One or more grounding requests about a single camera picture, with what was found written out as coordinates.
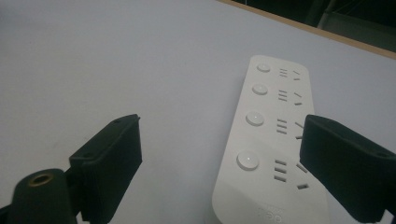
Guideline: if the grey metal stand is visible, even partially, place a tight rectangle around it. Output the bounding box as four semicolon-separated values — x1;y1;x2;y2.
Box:
317;0;396;53

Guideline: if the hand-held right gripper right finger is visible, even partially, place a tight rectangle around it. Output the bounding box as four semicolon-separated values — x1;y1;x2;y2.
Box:
299;114;396;224

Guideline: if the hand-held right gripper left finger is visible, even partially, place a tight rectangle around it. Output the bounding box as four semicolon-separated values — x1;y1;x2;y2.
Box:
68;113;143;224

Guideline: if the white power strip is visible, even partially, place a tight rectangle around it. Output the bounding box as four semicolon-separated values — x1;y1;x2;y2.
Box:
211;54;332;224

